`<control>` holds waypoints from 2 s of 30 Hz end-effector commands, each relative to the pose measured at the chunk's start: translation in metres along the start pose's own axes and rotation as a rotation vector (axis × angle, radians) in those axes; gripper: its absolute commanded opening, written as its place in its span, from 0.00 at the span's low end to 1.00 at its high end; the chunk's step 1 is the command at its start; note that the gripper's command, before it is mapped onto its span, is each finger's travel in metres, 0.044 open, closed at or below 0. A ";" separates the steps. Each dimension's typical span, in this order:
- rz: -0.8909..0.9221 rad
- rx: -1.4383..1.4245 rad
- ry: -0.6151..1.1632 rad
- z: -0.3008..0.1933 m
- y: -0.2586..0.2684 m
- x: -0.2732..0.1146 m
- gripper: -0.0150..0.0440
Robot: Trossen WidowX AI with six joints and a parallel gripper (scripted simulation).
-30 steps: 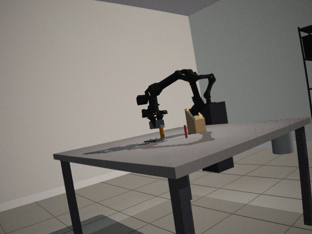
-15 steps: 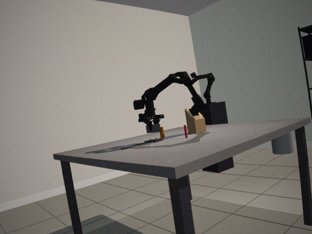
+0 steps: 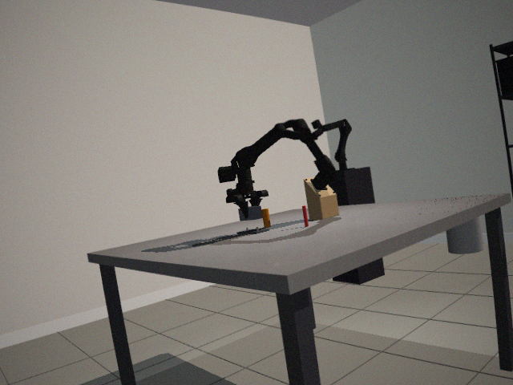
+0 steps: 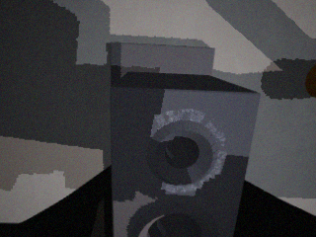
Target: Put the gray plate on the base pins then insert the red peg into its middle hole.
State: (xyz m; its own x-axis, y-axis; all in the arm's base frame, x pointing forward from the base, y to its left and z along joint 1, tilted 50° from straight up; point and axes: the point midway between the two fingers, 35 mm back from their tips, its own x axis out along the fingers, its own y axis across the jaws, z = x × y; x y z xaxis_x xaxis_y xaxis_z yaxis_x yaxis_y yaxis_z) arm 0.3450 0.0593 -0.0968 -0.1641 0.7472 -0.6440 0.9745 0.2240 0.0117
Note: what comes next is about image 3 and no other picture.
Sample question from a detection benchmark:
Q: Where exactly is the brown cylinder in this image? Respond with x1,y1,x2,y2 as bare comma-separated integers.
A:
261,209,271,228

